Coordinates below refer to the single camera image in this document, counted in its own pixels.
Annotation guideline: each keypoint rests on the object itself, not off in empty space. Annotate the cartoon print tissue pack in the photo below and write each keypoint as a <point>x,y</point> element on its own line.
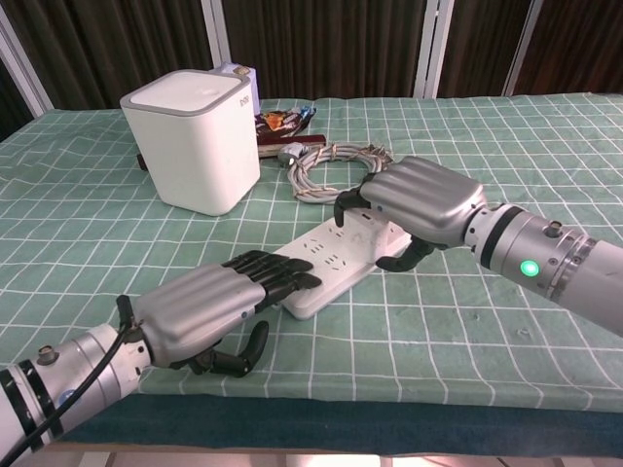
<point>252,87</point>

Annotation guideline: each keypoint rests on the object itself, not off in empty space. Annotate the dark red flat bar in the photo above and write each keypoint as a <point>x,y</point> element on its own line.
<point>292,142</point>

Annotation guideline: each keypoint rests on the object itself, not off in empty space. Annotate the green checked tablecloth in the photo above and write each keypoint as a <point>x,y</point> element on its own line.
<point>487,331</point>

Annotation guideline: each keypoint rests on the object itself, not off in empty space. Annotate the brown chocolate snack wrapper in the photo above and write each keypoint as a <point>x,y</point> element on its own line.
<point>282,121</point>

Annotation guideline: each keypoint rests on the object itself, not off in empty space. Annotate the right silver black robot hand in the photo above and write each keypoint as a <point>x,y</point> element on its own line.
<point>428,199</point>

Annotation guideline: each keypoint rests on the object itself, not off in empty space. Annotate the dark teal table pad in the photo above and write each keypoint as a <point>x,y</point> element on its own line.
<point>340,418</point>

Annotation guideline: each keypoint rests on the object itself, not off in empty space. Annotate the white square lidded bin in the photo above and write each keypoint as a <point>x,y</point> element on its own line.
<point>194,151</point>

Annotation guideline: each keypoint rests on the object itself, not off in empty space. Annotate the dark folding screen white frames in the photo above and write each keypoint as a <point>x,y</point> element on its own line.
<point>316,44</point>

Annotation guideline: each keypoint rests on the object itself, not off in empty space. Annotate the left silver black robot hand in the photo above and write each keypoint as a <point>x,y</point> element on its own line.
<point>194,306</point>

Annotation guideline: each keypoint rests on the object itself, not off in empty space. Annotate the white power strip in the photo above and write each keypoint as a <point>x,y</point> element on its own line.
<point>336,282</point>

